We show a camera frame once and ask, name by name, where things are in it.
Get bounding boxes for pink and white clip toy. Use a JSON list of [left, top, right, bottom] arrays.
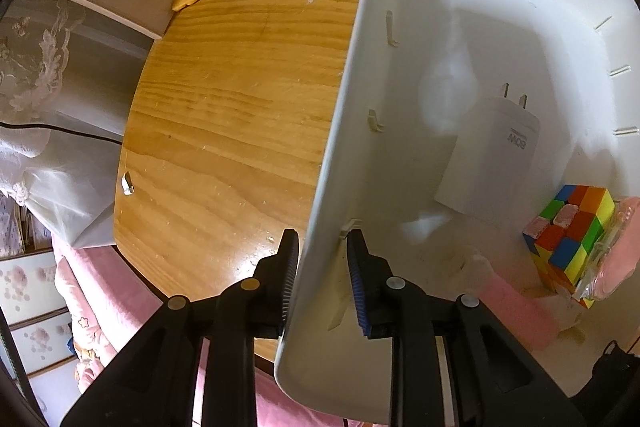
[[449, 246, 584, 350]]

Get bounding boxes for multicolour rubik's cube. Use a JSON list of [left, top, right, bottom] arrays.
[[522, 184, 616, 309]]

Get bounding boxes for white wall charger 80W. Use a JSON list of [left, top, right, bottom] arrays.
[[434, 82, 540, 227]]

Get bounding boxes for white plastic storage bin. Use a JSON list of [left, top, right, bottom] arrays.
[[276, 0, 639, 426]]

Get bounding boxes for pink oval case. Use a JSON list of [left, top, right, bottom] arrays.
[[573, 197, 639, 308]]

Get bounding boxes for white lace curtain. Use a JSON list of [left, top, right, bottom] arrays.
[[1, 0, 152, 248]]

